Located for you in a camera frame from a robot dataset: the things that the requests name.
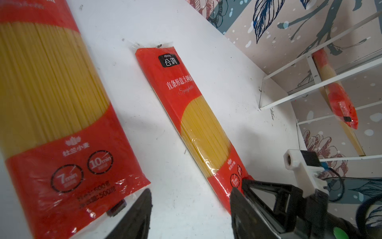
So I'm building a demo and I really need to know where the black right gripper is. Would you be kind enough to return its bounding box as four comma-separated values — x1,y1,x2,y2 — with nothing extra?
242,179,363,239

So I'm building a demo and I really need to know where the red spaghetti bag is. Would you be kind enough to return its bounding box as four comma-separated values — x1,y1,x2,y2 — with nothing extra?
135,47,250,212
312,49,359,129
1,1,150,239

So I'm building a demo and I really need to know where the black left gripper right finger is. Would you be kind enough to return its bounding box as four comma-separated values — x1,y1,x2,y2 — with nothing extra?
230,188,279,239

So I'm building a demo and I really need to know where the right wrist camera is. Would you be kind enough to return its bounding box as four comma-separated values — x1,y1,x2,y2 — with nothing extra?
284,149,329,198

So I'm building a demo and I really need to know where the wooden two-tier shelf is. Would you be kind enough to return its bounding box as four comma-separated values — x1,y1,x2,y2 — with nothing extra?
259,11,382,161

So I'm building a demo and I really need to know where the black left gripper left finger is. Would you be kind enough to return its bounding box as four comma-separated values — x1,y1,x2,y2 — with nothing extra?
106,189,152,239

